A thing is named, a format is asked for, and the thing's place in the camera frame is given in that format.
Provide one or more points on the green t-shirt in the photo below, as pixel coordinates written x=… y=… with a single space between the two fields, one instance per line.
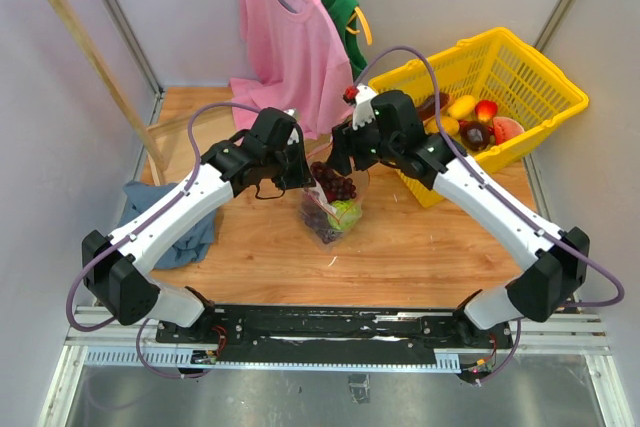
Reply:
x=339 y=11

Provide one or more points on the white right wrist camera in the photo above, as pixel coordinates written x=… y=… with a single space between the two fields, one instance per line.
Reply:
x=360 y=97

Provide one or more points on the dark purple grape bunch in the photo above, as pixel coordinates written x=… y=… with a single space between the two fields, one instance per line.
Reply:
x=317 y=220

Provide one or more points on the yellow lemon toy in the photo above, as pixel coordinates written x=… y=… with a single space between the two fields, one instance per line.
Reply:
x=462 y=107

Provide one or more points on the blue cloth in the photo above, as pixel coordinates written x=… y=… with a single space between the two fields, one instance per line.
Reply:
x=192 y=247

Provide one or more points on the yellow round fruit toy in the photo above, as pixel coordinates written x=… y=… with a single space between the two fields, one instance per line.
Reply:
x=450 y=125

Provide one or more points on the pink t-shirt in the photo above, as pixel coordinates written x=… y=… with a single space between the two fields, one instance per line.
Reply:
x=299 y=62

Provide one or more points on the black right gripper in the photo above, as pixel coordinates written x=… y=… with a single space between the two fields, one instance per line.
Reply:
x=344 y=145

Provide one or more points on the green custard apple toy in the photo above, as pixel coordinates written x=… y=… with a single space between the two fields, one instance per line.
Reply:
x=343 y=215

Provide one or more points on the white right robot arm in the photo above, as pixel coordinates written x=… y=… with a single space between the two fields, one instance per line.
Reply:
x=385 y=128

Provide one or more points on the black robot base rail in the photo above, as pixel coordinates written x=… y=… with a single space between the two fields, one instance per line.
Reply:
x=331 y=337

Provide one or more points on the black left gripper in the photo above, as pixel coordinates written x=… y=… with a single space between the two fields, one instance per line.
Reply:
x=303 y=177

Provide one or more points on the watermelon slice toy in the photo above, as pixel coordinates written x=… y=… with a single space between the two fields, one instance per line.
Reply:
x=505 y=129

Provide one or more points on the clear zip top bag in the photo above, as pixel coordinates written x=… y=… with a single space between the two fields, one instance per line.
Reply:
x=316 y=195

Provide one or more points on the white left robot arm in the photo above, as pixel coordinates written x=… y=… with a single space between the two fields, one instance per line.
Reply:
x=117 y=266

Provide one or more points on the yellow plastic basket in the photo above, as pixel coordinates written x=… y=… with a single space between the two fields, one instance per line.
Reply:
x=527 y=87

